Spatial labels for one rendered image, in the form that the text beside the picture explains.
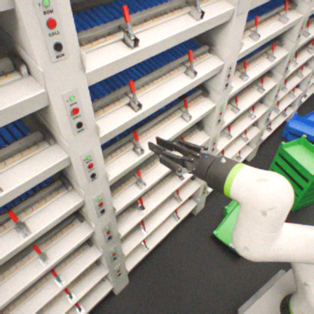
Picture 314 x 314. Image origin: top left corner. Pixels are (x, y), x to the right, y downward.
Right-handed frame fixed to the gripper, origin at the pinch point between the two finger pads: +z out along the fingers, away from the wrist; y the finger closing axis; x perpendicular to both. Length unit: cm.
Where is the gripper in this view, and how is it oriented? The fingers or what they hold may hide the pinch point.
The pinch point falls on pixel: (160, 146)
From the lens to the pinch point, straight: 83.8
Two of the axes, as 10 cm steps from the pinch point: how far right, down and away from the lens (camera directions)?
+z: -7.0, -3.5, 6.2
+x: -1.5, -7.8, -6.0
